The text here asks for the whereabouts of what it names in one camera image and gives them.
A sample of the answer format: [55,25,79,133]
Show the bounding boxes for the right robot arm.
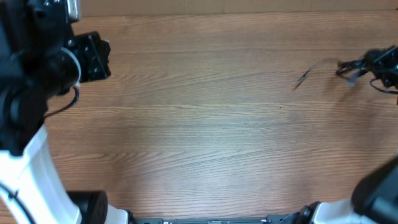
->
[276,45,397,224]

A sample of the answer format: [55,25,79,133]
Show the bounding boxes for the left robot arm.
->
[1,0,135,223]

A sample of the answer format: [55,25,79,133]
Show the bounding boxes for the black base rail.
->
[129,214,295,224]

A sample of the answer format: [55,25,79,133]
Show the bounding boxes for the black cable bundle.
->
[292,57,369,91]

